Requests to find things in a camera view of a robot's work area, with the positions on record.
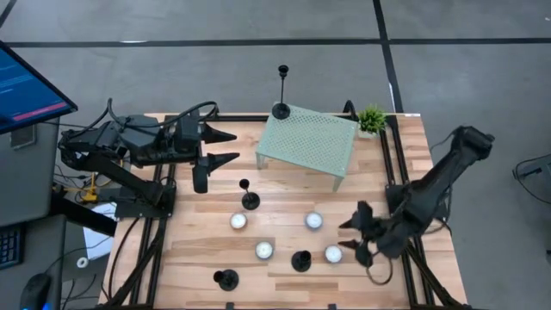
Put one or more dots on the white tealight candle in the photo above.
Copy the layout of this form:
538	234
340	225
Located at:
313	220
333	254
264	250
238	221

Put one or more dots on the black computer mouse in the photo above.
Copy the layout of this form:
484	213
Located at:
36	293

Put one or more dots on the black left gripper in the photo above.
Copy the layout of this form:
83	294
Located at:
187	138

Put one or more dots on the tall black candlestick holder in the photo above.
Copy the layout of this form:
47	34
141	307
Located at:
281	112

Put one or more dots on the black table frame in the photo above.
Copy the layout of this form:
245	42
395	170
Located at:
245	117

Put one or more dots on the black keyboard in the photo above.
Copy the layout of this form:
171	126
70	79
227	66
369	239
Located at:
9	247

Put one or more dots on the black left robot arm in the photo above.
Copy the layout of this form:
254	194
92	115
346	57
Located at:
129	176

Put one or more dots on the computer monitor with blue screen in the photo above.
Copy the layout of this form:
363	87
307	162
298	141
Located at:
26	92

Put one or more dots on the green plant in white pot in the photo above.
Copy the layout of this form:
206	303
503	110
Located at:
372	120

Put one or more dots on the white paper sheet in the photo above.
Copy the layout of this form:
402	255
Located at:
97	241

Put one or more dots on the pale green perforated metal shelf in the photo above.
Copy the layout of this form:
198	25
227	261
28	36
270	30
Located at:
314	142

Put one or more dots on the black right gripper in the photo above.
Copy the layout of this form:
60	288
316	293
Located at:
372	237

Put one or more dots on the white tape roll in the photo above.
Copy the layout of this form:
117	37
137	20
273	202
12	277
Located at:
79	259

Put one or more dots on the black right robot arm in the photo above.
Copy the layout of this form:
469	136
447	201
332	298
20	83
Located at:
443	172

